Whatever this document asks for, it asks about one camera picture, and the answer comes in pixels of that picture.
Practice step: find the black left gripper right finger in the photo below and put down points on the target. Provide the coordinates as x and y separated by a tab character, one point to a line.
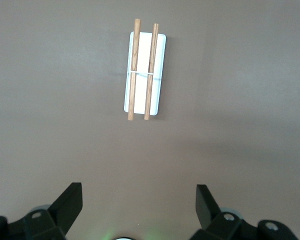
222	225

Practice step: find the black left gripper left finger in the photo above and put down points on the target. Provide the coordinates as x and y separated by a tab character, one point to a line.
52	220

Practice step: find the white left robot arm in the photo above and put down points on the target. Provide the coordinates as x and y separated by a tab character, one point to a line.
126	238

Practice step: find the white towel rack wooden rods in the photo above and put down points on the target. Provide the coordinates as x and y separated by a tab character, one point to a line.
142	87

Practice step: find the brown table cover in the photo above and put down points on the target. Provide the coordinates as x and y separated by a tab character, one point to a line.
40	100

